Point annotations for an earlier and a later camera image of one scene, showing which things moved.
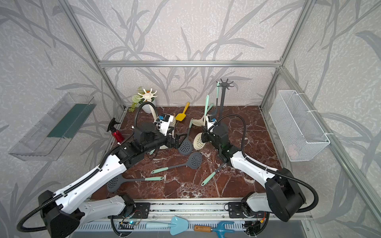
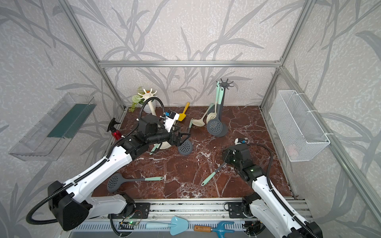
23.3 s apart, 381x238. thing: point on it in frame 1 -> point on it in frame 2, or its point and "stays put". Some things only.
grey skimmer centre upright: [186, 147] stays put
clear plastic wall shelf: [46, 141] stays put
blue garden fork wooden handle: [220, 230] stays put
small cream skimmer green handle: [200, 122] stays put
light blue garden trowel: [178, 225] stays put
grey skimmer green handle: [194, 161] -> [215, 127]
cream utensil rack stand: [148, 96] stays put
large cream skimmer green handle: [206, 109] -> [213, 116]
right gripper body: [206, 138] -> [230, 158]
